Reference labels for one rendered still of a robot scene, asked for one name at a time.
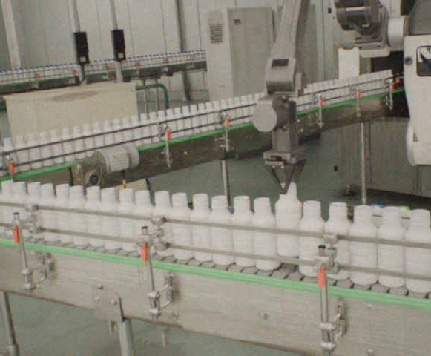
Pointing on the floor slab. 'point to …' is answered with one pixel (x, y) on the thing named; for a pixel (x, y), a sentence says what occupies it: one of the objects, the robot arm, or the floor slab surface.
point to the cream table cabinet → (72, 112)
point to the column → (15, 34)
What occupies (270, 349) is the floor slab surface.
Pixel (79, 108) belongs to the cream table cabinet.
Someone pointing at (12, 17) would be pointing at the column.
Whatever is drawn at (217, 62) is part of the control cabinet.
